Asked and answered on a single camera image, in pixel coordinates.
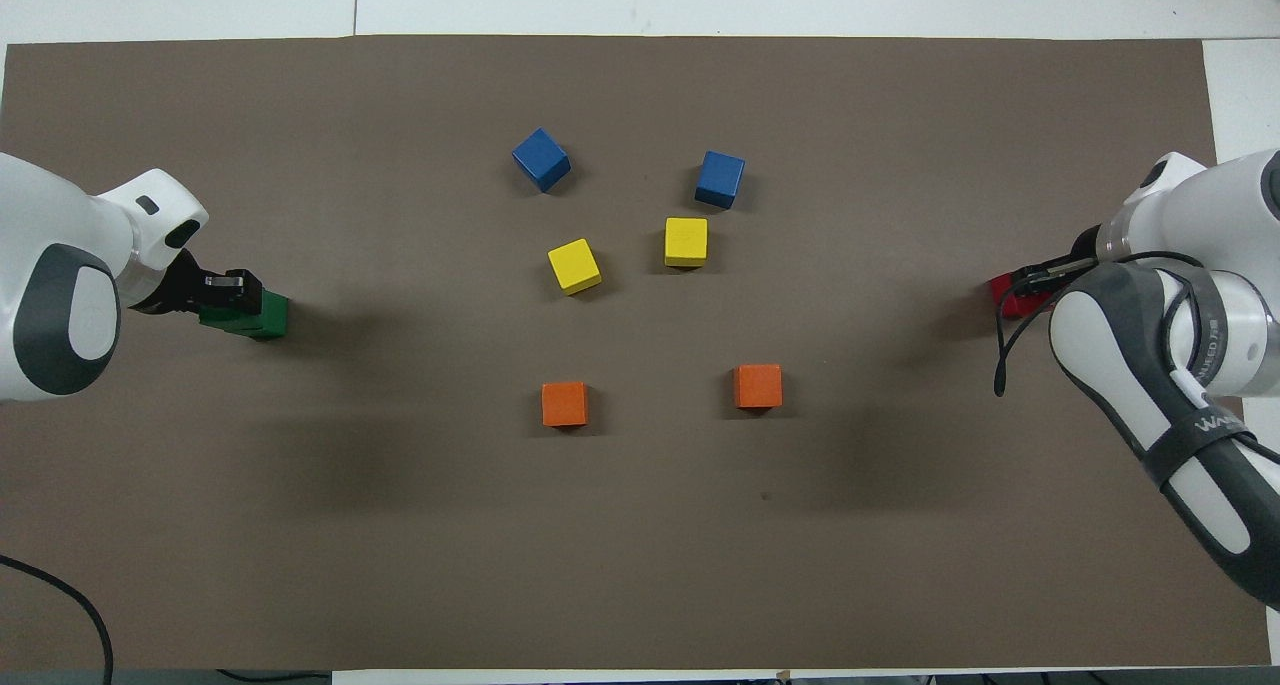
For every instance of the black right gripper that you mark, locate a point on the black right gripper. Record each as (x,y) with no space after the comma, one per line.
(1085,260)

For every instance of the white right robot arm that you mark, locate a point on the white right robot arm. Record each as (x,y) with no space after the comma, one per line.
(1220,205)

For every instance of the red wooden cube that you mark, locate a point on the red wooden cube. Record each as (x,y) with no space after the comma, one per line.
(1036,301)
(1002,293)

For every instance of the green wooden cube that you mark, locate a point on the green wooden cube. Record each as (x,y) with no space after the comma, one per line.
(220,319)
(275,320)

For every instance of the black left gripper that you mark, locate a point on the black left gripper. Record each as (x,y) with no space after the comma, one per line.
(175,290)

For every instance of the blue wooden cube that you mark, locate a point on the blue wooden cube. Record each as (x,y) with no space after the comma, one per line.
(720,179)
(541,159)

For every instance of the orange wooden cube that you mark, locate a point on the orange wooden cube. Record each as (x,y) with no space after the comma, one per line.
(758,386)
(565,404)

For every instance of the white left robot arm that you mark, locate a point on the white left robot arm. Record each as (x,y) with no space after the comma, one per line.
(40,225)

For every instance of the brown table mat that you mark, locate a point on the brown table mat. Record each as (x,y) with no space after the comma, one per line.
(620,565)

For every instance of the yellow wooden cube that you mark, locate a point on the yellow wooden cube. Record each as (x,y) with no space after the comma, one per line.
(686,242)
(574,266)

